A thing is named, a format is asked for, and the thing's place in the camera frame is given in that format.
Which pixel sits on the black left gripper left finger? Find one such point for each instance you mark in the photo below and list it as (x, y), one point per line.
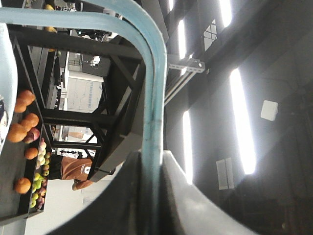
(123, 208)

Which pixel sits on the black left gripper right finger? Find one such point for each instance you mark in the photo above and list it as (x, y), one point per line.
(184, 210)

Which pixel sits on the light blue plastic shopping basket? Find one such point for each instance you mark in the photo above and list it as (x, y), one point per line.
(141, 30)

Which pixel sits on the person in brown shirt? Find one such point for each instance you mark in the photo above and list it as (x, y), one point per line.
(67, 168)

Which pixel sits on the apples on stand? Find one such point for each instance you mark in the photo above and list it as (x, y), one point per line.
(37, 154)

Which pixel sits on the ceiling light strip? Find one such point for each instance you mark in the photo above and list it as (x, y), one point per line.
(242, 123)

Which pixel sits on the black fruit display stand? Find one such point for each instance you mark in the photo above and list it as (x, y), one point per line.
(121, 90)

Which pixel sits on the oranges on stand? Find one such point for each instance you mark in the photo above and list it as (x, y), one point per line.
(22, 131)

